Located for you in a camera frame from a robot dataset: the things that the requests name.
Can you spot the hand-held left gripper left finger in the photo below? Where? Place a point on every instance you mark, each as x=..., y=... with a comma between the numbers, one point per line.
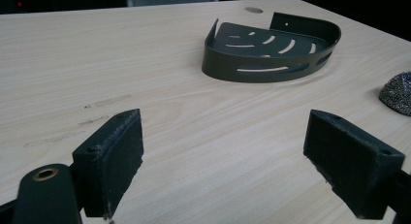
x=108, y=162

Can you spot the steel wool scrubber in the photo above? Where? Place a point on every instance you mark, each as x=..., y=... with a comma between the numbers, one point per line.
x=398, y=93

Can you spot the black metal corner shelf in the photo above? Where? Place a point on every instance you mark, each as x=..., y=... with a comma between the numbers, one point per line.
x=258, y=60

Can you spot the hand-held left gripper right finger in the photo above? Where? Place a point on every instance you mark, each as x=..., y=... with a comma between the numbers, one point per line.
x=349, y=162

